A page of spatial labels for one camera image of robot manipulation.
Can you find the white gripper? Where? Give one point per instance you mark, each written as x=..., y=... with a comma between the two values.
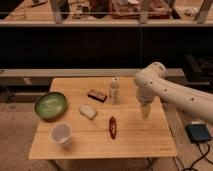
x=145, y=97

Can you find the red chili pepper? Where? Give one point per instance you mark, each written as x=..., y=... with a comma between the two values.
x=112, y=127

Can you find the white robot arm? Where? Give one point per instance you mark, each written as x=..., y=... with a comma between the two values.
x=151, y=82

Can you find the wooden table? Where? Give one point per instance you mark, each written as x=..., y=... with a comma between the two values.
x=90, y=139

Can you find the dark brown rectangular block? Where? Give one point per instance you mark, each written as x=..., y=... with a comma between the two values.
x=97, y=95

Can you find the dark blue box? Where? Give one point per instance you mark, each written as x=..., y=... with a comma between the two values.
x=198, y=133

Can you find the green bowl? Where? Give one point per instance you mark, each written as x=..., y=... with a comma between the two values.
x=50, y=105

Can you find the long wooden shelf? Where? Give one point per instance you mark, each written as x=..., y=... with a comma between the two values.
x=13, y=77

